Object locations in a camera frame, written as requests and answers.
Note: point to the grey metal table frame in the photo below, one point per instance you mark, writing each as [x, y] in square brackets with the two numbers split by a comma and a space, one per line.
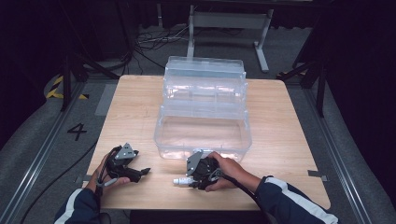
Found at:
[229, 21]

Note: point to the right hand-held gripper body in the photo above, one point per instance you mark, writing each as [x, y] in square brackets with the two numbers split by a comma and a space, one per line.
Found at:
[202, 169]

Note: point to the clear plastic storage box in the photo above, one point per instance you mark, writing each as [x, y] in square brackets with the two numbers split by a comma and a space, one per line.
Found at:
[202, 133]

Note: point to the black metal stand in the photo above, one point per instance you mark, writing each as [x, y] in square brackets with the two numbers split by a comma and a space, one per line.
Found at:
[67, 81]
[320, 90]

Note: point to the person's left hand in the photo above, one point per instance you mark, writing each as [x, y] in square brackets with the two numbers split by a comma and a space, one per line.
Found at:
[99, 177]

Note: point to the yellow and black floor tape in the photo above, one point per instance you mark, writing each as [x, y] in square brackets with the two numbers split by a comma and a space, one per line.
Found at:
[53, 91]

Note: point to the person's right hand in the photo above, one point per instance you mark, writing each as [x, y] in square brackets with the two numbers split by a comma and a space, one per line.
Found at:
[232, 171]

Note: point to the white ointment tube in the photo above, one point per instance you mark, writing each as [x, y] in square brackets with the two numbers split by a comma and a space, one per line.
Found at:
[182, 181]

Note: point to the grey tape strip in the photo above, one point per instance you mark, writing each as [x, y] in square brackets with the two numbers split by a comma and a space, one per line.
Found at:
[81, 179]
[317, 175]

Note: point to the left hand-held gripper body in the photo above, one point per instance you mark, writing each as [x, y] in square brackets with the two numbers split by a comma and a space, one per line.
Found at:
[120, 165]

